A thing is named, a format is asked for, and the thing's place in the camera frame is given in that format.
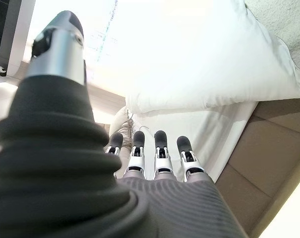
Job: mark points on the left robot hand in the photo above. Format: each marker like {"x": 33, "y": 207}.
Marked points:
{"x": 53, "y": 161}

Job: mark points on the white duvet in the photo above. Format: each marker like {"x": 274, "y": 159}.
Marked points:
{"x": 201, "y": 62}

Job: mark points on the white bed sheet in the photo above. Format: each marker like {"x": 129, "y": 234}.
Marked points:
{"x": 204, "y": 129}

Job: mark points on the beige fringed throw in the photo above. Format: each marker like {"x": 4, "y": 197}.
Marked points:
{"x": 128, "y": 130}

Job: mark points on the textured white mattress pad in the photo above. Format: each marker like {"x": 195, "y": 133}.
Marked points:
{"x": 281, "y": 22}

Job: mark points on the window with white frame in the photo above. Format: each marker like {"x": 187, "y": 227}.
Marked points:
{"x": 6, "y": 27}

